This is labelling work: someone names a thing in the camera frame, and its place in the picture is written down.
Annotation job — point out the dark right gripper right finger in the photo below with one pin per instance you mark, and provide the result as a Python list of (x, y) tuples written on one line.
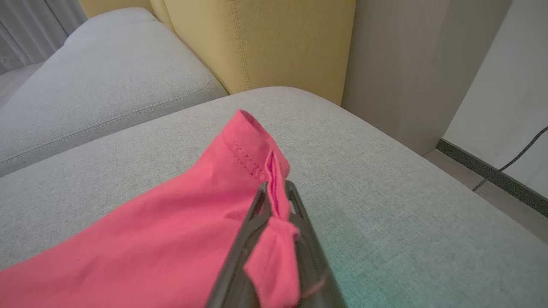
[(317, 265)]

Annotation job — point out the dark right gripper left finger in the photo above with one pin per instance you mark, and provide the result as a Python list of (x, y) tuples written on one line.
[(239, 256)]

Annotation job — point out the red number 23 basketball jersey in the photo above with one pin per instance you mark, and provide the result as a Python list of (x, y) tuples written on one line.
[(171, 239)]

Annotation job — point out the large grey sofa seat cushion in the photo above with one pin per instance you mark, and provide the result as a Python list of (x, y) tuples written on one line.
[(406, 222)]

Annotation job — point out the dark grey baseboard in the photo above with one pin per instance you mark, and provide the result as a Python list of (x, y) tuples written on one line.
[(492, 177)]

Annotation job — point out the yellow sofa back cushion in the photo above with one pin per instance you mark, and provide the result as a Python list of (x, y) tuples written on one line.
[(274, 42)]

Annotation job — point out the grey sofa chaise cushion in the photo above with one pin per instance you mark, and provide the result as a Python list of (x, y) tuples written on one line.
[(107, 81)]

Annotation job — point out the light wooden side panel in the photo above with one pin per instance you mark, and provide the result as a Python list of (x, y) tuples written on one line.
[(411, 64)]

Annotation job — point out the grey curtain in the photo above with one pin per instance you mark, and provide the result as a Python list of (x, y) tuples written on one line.
[(30, 30)]

